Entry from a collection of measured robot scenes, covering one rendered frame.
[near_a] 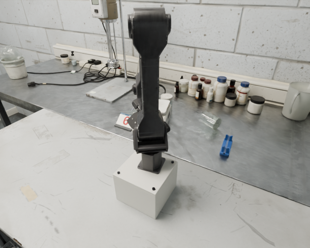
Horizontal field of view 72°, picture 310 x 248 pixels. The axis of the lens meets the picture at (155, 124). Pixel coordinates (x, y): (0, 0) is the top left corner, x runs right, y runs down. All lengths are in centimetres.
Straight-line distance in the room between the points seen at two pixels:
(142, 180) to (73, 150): 39
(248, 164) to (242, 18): 75
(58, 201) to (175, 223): 35
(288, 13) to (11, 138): 133
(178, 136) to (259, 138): 34
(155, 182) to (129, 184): 7
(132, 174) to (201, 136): 42
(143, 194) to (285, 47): 99
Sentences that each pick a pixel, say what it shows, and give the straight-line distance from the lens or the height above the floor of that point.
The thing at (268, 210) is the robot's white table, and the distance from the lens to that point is 73.
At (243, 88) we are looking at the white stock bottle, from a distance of 119.
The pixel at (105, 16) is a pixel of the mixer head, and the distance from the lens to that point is 117.
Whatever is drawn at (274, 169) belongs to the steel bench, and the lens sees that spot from 86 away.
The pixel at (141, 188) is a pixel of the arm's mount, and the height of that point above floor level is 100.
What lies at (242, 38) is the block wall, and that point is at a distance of 127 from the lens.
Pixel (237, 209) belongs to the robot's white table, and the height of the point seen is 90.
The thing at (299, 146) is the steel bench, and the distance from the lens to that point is 102.
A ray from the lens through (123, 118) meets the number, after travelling 98.
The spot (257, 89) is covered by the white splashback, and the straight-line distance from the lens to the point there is 128.
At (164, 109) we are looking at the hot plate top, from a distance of 92.
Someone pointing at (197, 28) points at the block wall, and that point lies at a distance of 132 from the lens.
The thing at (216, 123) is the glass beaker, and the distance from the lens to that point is 95.
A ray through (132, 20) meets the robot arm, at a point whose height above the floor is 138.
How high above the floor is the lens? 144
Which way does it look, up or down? 33 degrees down
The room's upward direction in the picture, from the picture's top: straight up
